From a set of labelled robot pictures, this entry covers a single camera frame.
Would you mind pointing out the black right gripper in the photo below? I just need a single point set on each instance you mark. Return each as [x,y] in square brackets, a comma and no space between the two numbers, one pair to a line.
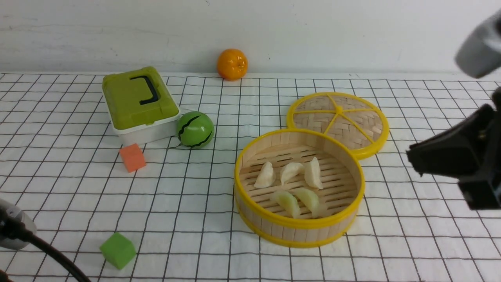
[470,152]

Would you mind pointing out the white dumpling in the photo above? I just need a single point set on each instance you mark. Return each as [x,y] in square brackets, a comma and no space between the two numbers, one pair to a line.
[291,170]
[312,174]
[266,176]

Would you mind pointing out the pale green dumpling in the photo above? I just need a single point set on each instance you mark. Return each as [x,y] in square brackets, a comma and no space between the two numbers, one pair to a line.
[288,202]
[313,202]

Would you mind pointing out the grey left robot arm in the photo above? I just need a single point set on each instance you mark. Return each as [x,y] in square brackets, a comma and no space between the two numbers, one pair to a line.
[14,224]

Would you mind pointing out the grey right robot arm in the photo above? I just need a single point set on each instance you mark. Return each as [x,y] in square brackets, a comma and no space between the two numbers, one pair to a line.
[480,53]

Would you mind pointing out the bamboo steamer lid yellow rim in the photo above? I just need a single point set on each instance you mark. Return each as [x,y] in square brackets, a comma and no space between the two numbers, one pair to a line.
[355,122]

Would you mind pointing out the bamboo steamer tray yellow rim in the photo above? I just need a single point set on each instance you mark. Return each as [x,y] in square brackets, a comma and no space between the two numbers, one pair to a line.
[341,175]

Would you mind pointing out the orange fruit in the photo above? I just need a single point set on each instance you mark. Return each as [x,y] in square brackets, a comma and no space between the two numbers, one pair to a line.
[232,64]

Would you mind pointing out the green watermelon toy ball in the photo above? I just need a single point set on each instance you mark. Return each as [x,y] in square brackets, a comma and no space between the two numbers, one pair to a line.
[195,129]

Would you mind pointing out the green lidded white box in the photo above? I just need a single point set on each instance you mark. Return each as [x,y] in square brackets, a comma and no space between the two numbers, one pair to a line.
[140,107]

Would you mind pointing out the orange foam cube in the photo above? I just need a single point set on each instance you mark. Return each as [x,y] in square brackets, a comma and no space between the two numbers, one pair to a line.
[132,157]

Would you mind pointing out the green foam cube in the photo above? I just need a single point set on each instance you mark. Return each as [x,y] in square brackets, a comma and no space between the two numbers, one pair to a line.
[118,250]

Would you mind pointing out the white black-grid tablecloth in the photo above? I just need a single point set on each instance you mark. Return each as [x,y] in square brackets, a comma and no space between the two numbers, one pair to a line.
[60,164]

